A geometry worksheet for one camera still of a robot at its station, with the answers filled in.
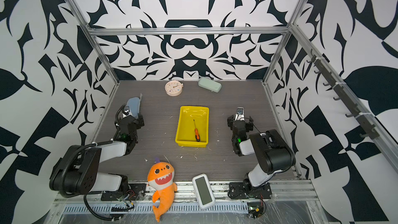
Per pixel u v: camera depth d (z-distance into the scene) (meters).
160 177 0.70
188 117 0.99
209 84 1.17
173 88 1.12
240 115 0.79
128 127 0.69
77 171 0.44
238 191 0.74
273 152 0.47
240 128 0.72
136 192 0.74
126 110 0.76
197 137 0.89
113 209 0.72
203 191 0.72
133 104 1.06
